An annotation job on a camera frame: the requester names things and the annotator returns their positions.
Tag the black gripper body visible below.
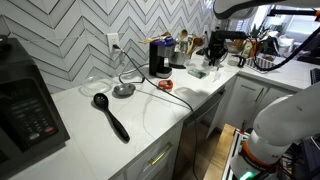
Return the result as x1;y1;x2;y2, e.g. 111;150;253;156
205;38;230;59

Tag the black espresso machine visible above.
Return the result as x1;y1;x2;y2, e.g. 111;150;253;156
147;35;177;80

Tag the clear glass jar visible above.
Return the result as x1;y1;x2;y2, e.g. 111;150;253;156
226;52;242;67

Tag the small clear container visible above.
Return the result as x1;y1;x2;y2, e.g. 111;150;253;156
212;70;223;83

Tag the dark wooden spoon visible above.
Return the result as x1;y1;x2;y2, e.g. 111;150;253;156
186;35;205;56

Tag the yellow green soap bottle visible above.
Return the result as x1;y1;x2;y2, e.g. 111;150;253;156
241;39;255;60

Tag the metal utensil holder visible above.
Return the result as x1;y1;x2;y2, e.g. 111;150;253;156
168;40;195;70

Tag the light wooden spoon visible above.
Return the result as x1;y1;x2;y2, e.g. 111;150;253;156
178;28;190;44

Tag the striped dish rack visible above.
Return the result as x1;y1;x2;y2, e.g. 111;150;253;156
246;54;278;73

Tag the white cabinet door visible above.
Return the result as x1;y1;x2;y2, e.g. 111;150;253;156
221;75;268;132

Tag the orange heart cookie cutter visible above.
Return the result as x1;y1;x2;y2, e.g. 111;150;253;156
157;79;175;92

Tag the wooden spatula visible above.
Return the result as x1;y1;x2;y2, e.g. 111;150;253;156
138;31;173;45

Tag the white kettle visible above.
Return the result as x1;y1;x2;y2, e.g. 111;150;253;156
277;35;296;56

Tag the dark dishwasher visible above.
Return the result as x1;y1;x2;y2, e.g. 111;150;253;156
171;87;228;180

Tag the black keyboard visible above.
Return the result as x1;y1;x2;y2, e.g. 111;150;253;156
309;67;320;86

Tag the black slotted spoon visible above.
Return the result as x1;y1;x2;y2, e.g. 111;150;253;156
92;92;132;144

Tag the clear glass bowl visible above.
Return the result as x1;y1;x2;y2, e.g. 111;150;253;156
79;75;115;98

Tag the white drawer front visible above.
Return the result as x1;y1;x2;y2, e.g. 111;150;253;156
109;119;185;180

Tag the black microwave oven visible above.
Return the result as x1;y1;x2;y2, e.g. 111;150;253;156
0;34;71;180

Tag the black hooked handle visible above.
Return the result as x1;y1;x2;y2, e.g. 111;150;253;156
233;54;247;69

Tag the dark cabinet door handle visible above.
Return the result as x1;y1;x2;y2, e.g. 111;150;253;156
254;86;266;104

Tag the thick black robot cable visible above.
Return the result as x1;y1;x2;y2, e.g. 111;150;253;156
252;25;320;73

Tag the espresso machine power cord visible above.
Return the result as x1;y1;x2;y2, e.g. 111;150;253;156
117;62;151;85

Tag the black orange overhead rail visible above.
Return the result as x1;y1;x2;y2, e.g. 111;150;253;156
267;7;320;18

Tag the white metal cart frame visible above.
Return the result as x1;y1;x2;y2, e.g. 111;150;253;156
221;127;252;180

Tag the thin dark power cable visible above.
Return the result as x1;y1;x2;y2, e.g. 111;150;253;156
112;43;200;180

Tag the white wall outlet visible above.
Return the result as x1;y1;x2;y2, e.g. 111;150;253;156
106;32;121;53

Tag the gold drawer handle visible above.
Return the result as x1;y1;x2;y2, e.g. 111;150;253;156
147;142;175;167

